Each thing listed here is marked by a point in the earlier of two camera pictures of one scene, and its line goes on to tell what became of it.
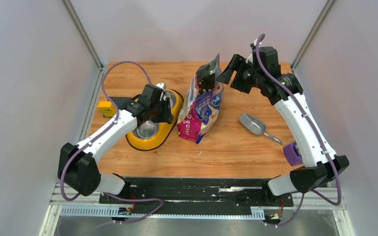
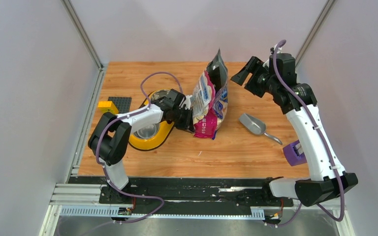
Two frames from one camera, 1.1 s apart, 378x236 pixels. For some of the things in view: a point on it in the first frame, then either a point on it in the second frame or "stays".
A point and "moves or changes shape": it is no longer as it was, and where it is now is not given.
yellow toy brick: (108, 108) stays
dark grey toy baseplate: (119, 101) stays
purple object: (293, 154) stays
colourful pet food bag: (200, 112) moves or changes shape
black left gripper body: (161, 111) -> (181, 117)
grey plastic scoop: (255, 126) stays
